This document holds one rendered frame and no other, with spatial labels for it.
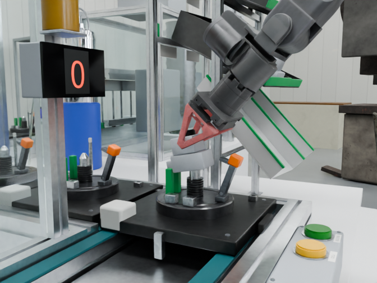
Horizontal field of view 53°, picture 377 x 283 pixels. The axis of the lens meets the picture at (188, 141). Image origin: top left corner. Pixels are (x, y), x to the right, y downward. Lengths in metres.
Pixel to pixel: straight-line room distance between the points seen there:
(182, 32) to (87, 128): 0.73
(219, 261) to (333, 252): 0.16
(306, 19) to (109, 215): 0.42
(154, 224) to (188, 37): 0.49
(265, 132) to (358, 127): 4.32
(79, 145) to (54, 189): 0.97
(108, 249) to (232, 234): 0.20
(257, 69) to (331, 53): 10.88
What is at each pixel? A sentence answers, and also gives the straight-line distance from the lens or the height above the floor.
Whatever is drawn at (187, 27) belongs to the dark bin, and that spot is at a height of 1.33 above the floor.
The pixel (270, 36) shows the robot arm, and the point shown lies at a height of 1.26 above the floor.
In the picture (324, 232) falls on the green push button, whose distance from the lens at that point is 0.61.
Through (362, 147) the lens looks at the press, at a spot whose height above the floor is 0.46.
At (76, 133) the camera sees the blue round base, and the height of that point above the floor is 1.01.
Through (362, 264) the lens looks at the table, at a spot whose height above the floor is 0.86.
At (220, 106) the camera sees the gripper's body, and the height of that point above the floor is 1.15.
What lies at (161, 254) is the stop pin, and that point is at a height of 0.94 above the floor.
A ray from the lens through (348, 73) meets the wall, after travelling 11.34.
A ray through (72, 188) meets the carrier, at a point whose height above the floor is 0.99.
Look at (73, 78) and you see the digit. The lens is 0.55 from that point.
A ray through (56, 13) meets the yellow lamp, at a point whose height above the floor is 1.28.
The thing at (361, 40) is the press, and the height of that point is 1.74.
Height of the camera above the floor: 1.18
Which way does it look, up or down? 8 degrees down
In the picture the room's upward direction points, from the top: straight up
